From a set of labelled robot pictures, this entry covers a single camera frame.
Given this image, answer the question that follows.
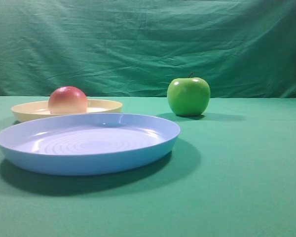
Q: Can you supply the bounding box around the blue plastic plate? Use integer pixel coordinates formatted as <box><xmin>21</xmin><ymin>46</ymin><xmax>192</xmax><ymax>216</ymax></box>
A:
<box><xmin>0</xmin><ymin>113</ymin><xmax>181</xmax><ymax>176</ymax></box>

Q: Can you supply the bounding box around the yellow plastic plate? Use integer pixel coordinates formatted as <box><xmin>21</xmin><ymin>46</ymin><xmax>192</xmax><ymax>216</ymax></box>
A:
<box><xmin>11</xmin><ymin>99</ymin><xmax>123</xmax><ymax>122</ymax></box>

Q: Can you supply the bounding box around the green apple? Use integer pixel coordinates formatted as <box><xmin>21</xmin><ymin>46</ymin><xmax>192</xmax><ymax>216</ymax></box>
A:
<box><xmin>167</xmin><ymin>73</ymin><xmax>211</xmax><ymax>117</ymax></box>

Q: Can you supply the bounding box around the green table cloth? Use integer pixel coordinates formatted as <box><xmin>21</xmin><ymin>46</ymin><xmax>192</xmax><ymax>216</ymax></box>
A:
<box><xmin>0</xmin><ymin>97</ymin><xmax>296</xmax><ymax>237</ymax></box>

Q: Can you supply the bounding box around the green backdrop cloth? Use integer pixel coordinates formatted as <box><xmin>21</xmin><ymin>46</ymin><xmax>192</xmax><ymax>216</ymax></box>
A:
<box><xmin>0</xmin><ymin>0</ymin><xmax>296</xmax><ymax>98</ymax></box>

